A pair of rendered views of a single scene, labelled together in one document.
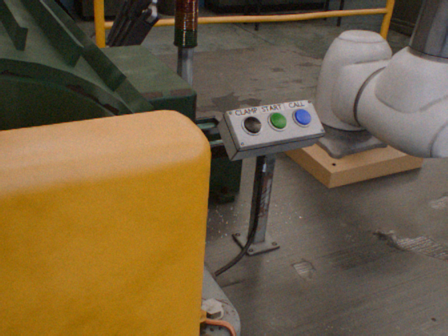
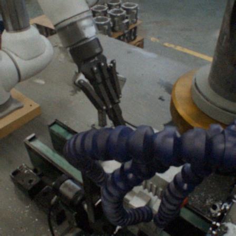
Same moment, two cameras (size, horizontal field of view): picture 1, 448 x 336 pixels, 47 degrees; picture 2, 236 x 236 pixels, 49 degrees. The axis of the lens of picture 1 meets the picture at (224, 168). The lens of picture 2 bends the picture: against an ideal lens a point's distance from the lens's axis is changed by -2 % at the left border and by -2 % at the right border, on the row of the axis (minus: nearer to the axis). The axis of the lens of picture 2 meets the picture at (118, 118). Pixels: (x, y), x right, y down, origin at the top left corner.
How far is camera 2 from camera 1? 1.26 m
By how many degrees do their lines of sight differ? 85
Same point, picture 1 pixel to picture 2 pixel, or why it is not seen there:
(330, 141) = (11, 105)
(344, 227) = (75, 103)
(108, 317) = not seen: outside the picture
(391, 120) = (41, 60)
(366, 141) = not seen: hidden behind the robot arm
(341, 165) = (29, 103)
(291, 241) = (95, 115)
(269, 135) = not seen: hidden behind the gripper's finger
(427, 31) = (23, 17)
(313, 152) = (19, 114)
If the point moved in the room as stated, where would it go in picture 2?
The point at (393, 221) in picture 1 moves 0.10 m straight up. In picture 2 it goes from (61, 91) to (58, 74)
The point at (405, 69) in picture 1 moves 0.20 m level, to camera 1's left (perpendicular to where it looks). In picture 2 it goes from (32, 37) to (39, 60)
